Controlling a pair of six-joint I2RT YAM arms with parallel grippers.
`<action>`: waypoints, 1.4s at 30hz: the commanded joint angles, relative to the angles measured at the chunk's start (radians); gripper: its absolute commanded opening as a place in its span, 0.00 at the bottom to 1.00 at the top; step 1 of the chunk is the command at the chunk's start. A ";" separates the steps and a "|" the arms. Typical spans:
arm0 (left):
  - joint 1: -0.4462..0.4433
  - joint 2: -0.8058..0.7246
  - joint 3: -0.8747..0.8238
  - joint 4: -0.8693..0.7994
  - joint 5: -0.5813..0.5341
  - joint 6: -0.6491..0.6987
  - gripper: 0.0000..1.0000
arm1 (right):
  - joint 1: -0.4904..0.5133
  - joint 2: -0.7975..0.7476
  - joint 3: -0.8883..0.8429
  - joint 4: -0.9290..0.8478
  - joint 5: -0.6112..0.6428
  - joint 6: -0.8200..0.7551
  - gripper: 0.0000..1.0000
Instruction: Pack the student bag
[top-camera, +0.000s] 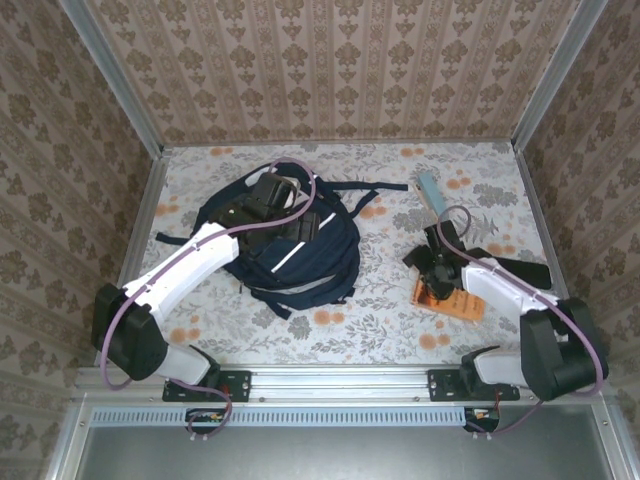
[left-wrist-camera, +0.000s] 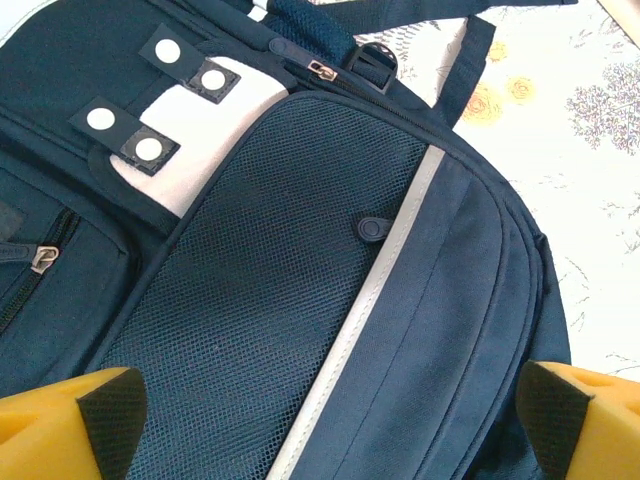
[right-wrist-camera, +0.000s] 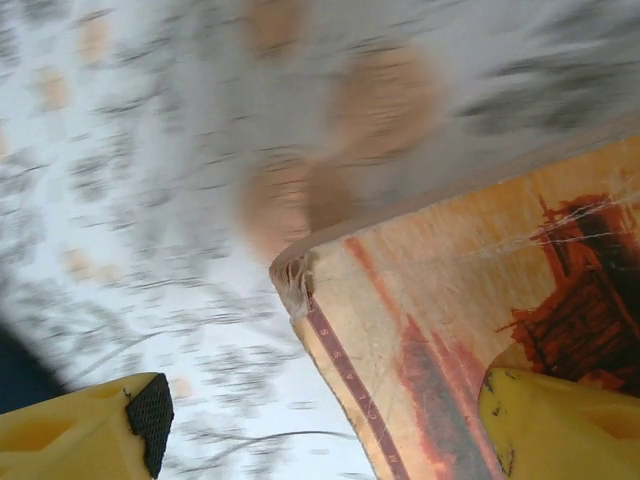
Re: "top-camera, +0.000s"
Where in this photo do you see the orange book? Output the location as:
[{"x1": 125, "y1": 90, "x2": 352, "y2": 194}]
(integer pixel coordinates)
[{"x1": 409, "y1": 276, "x2": 485, "y2": 325}]

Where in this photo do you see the light blue book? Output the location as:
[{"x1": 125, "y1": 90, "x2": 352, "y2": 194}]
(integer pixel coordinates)
[{"x1": 414, "y1": 172, "x2": 448, "y2": 221}]

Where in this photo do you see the navy blue backpack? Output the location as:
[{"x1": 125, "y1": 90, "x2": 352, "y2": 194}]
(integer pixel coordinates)
[{"x1": 155, "y1": 167, "x2": 410, "y2": 321}]

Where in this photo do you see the black pencil case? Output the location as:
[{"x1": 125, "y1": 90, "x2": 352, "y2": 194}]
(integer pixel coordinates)
[{"x1": 492, "y1": 256, "x2": 553, "y2": 290}]

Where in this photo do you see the floral table cover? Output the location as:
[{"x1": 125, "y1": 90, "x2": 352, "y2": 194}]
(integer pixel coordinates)
[{"x1": 107, "y1": 142, "x2": 584, "y2": 365}]

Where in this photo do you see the grey metal panel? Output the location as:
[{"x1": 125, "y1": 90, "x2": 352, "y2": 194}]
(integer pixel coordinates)
[{"x1": 47, "y1": 399, "x2": 640, "y2": 480}]

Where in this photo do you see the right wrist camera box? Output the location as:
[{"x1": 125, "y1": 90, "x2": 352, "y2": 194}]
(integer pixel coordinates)
[{"x1": 424, "y1": 223, "x2": 458, "y2": 250}]

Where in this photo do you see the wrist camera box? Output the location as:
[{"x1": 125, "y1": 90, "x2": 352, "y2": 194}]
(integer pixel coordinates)
[
  {"x1": 251, "y1": 171, "x2": 301, "y2": 211},
  {"x1": 424, "y1": 223, "x2": 458, "y2": 250}
]

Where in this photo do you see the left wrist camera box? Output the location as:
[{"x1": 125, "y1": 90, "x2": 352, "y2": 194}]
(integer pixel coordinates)
[{"x1": 251, "y1": 171, "x2": 301, "y2": 211}]

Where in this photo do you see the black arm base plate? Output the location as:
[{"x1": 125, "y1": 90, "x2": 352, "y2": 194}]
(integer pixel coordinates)
[
  {"x1": 427, "y1": 368, "x2": 521, "y2": 402},
  {"x1": 162, "y1": 369, "x2": 252, "y2": 403}
]

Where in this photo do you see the aluminium table side rail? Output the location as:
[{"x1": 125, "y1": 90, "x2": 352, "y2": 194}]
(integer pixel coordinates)
[{"x1": 514, "y1": 144, "x2": 594, "y2": 364}]

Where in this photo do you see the aluminium front rail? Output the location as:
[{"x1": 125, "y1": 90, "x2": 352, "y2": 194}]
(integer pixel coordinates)
[{"x1": 74, "y1": 364, "x2": 614, "y2": 401}]

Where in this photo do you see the slotted light blue cable duct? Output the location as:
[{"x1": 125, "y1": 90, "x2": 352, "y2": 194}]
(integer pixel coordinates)
[{"x1": 92, "y1": 405, "x2": 474, "y2": 427}]

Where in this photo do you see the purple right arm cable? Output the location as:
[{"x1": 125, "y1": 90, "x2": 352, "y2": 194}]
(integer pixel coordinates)
[{"x1": 436, "y1": 206, "x2": 609, "y2": 441}]

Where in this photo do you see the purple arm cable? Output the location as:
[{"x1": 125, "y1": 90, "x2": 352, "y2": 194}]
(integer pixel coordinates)
[
  {"x1": 436, "y1": 206, "x2": 609, "y2": 441},
  {"x1": 97, "y1": 157, "x2": 319, "y2": 441}
]

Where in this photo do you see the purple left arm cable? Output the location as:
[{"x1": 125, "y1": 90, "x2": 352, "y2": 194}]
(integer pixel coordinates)
[{"x1": 97, "y1": 157, "x2": 319, "y2": 441}]

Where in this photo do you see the aluminium frame post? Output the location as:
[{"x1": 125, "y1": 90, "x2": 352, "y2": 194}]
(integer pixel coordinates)
[
  {"x1": 58, "y1": 0, "x2": 166, "y2": 156},
  {"x1": 512, "y1": 0, "x2": 609, "y2": 151}
]

